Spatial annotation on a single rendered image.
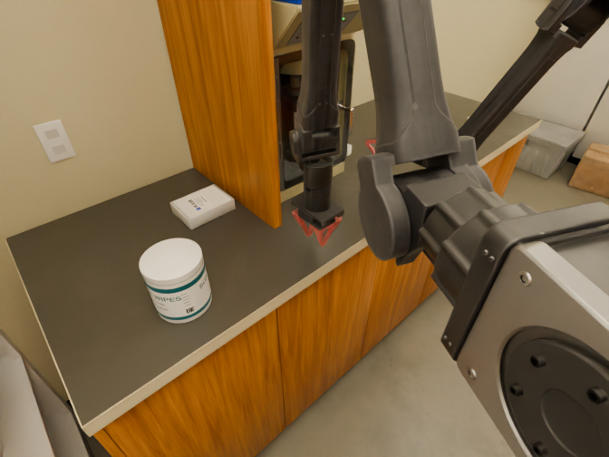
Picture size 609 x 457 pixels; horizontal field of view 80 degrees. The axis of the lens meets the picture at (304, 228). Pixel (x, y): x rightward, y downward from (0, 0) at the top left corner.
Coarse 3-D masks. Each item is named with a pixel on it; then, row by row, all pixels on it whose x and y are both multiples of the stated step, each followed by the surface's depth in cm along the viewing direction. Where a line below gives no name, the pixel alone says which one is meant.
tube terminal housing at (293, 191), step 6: (342, 36) 103; (348, 36) 105; (282, 48) 92; (288, 48) 93; (294, 48) 94; (300, 48) 95; (276, 54) 91; (336, 168) 131; (342, 168) 133; (336, 174) 133; (294, 186) 120; (300, 186) 122; (282, 192) 117; (288, 192) 120; (294, 192) 121; (300, 192) 124; (282, 198) 119; (288, 198) 121
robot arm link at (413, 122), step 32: (384, 0) 29; (416, 0) 29; (384, 32) 30; (416, 32) 30; (384, 64) 31; (416, 64) 30; (384, 96) 32; (416, 96) 30; (384, 128) 33; (416, 128) 31; (448, 128) 31; (384, 160) 31; (448, 160) 33; (384, 192) 31; (384, 224) 32; (384, 256) 33
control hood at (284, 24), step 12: (348, 0) 84; (276, 12) 81; (288, 12) 78; (300, 12) 77; (348, 12) 88; (360, 12) 92; (276, 24) 83; (288, 24) 80; (348, 24) 95; (360, 24) 99; (276, 36) 84; (288, 36) 85; (276, 48) 87
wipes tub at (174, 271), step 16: (176, 240) 83; (144, 256) 79; (160, 256) 79; (176, 256) 79; (192, 256) 79; (144, 272) 75; (160, 272) 75; (176, 272) 75; (192, 272) 76; (160, 288) 75; (176, 288) 76; (192, 288) 78; (208, 288) 85; (160, 304) 79; (176, 304) 79; (192, 304) 81; (208, 304) 86; (176, 320) 82
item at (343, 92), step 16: (352, 48) 106; (288, 64) 94; (352, 64) 109; (288, 80) 96; (352, 80) 113; (288, 96) 99; (288, 112) 102; (288, 128) 104; (288, 144) 107; (288, 160) 111; (336, 160) 127; (288, 176) 114
